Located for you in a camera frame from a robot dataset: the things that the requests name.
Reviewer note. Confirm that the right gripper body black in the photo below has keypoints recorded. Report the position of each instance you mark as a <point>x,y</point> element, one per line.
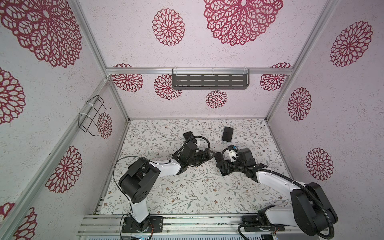
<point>235,163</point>

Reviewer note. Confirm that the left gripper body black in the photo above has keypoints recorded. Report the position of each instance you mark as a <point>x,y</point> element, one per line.
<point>199,158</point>

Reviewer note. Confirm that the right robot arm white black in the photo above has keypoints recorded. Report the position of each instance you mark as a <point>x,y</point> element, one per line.
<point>311,210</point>

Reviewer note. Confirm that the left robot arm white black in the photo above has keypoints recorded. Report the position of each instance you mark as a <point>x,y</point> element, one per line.
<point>137,182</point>

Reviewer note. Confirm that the black phone centre back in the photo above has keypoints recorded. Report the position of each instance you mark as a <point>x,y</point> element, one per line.
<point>188,136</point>

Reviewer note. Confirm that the black phone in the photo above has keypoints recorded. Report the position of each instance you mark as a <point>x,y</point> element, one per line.
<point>188,136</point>
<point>227,134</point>

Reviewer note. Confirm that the black phone right back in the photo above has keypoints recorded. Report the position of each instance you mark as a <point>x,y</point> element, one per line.
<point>227,134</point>

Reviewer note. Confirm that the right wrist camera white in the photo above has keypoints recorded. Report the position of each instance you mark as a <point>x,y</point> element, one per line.
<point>231,153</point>

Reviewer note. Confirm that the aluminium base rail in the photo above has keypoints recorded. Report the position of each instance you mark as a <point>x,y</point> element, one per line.
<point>183,227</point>

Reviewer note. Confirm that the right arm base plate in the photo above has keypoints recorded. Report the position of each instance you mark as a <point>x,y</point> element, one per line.
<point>254,224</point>

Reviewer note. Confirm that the dark metal wall shelf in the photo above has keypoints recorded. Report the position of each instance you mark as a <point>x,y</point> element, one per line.
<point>213,81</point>

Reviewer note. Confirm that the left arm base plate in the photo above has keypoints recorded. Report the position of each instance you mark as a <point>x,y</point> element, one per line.
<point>149,225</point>

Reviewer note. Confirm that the black wire wall basket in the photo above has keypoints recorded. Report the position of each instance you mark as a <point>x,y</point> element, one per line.
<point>96,121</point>

